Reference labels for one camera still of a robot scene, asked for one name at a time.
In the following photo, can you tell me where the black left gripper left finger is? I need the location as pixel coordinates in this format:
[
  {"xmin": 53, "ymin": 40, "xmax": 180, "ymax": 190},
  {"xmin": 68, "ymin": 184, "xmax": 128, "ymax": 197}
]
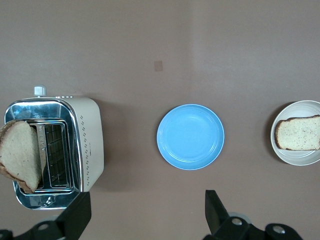
[{"xmin": 0, "ymin": 191, "xmax": 92, "ymax": 240}]

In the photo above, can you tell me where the blue plate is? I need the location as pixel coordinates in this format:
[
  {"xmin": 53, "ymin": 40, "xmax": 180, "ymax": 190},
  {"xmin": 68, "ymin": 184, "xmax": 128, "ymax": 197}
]
[{"xmin": 156, "ymin": 104, "xmax": 225, "ymax": 171}]

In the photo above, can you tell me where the light bread slice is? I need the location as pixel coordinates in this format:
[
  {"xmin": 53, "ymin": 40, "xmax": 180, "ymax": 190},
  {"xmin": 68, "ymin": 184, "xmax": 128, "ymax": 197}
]
[{"xmin": 274, "ymin": 114, "xmax": 320, "ymax": 151}]

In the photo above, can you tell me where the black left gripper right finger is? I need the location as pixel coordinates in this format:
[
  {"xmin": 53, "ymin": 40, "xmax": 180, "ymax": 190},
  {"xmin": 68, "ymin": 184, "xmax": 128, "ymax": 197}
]
[{"xmin": 199, "ymin": 190, "xmax": 305, "ymax": 240}]

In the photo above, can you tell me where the cream and chrome toaster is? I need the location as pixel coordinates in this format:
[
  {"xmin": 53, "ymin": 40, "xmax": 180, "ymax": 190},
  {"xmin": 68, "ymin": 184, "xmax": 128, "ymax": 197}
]
[{"xmin": 4, "ymin": 86, "xmax": 105, "ymax": 211}]

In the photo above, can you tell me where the beige plate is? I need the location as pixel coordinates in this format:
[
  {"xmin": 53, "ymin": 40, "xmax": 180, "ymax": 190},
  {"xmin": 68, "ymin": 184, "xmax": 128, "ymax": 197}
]
[{"xmin": 270, "ymin": 100, "xmax": 320, "ymax": 166}]

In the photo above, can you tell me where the brown-crusted bread slice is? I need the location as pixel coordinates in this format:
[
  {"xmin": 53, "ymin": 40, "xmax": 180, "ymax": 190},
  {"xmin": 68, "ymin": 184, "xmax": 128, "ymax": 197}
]
[{"xmin": 0, "ymin": 119, "xmax": 43, "ymax": 194}]

